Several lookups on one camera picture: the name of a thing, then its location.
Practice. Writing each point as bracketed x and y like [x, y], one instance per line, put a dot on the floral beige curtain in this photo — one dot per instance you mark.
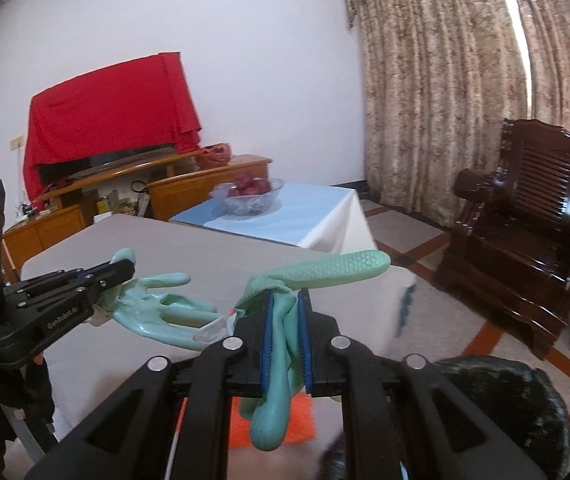
[440, 78]

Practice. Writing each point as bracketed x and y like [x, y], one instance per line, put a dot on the red cloth over television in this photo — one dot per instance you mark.
[134, 104]

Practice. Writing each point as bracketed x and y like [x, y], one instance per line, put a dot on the orange foam net sleeve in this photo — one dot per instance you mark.
[266, 425]

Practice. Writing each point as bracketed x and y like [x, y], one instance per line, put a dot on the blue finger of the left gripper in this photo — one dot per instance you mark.
[91, 290]
[95, 272]

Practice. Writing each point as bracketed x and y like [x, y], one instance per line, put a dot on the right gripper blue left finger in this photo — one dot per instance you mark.
[169, 420]

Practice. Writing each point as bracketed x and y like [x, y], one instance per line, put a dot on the light blue cloth side table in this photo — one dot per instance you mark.
[321, 218]

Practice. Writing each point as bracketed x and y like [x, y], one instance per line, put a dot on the black bag lined trash bin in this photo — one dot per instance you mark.
[520, 400]

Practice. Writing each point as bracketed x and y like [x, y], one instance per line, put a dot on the green rubber glove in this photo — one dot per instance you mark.
[283, 349]
[149, 307]

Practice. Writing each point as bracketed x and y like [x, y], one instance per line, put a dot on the glass fruit bowl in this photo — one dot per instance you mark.
[244, 206]

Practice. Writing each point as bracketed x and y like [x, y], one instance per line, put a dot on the red apples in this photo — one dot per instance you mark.
[247, 185]

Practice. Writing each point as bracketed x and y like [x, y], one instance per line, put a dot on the dark wooden armchair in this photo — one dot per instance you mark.
[511, 244]

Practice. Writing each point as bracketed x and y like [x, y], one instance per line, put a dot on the grey tablecloth on table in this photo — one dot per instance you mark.
[90, 362]

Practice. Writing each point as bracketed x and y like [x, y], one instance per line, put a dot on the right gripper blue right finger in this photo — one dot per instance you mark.
[306, 344]

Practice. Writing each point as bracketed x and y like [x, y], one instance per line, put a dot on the wooden tv cabinet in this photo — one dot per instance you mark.
[158, 186]

